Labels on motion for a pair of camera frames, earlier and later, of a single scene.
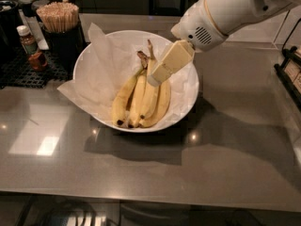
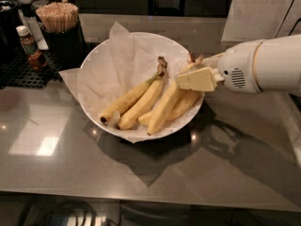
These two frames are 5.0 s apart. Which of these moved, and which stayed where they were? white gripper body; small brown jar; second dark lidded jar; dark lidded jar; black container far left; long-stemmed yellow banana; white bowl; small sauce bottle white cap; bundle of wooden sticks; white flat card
Moved: white gripper body; long-stemmed yellow banana
Stayed: white bowl; small brown jar; bundle of wooden sticks; small sauce bottle white cap; black container far left; white flat card; dark lidded jar; second dark lidded jar
